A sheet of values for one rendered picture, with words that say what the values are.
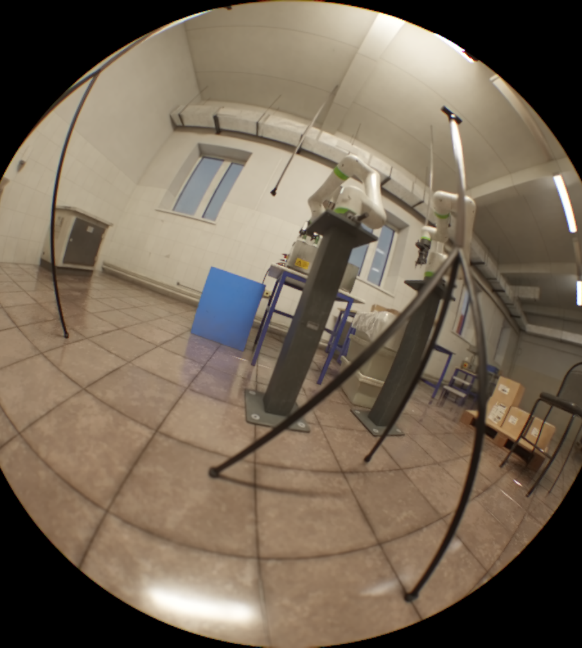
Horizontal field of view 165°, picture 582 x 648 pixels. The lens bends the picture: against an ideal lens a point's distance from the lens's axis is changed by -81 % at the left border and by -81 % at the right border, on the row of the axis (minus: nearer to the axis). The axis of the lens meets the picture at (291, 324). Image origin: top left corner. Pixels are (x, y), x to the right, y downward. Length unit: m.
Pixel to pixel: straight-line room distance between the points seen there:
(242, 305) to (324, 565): 1.66
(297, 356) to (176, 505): 0.69
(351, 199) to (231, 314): 1.26
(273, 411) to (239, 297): 1.05
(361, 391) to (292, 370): 0.74
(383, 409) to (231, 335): 1.29
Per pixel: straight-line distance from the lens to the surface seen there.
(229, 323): 1.73
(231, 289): 1.71
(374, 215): 1.07
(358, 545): 0.66
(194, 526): 0.54
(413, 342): 1.24
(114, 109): 4.09
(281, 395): 0.91
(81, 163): 3.77
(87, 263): 3.31
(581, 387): 2.14
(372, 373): 1.48
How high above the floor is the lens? 0.50
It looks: 5 degrees down
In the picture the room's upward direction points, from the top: 20 degrees clockwise
